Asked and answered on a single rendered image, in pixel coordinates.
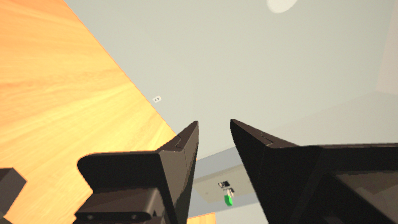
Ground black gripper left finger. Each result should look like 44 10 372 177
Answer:
77 121 199 224

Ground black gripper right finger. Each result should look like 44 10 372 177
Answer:
230 119 398 224

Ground light grey panel with socket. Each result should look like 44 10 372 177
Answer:
188 146 259 219

